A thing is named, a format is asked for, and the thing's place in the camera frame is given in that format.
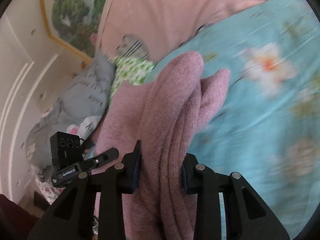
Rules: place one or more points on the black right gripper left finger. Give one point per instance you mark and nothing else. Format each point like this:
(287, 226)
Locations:
(71, 215)

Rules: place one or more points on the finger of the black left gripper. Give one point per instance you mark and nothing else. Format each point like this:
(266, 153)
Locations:
(102, 159)

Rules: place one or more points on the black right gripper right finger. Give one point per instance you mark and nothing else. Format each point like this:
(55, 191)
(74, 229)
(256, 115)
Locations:
(231, 198)

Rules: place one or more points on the mauve knit sweater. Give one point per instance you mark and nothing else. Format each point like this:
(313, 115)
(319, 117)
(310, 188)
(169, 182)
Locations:
(164, 116)

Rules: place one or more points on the dark red furniture corner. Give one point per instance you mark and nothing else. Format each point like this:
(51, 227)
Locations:
(16, 223)

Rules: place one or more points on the green floral white cloth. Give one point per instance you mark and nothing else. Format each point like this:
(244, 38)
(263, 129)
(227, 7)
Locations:
(130, 69)

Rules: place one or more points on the light blue floral quilt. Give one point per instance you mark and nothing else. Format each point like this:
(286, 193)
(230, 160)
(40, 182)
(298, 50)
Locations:
(268, 127)

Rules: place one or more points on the pink heart-patch bed cover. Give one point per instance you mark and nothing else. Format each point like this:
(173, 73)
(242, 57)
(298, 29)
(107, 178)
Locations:
(151, 29)

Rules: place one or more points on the gold framed landscape picture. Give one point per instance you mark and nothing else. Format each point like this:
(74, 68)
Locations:
(73, 24)

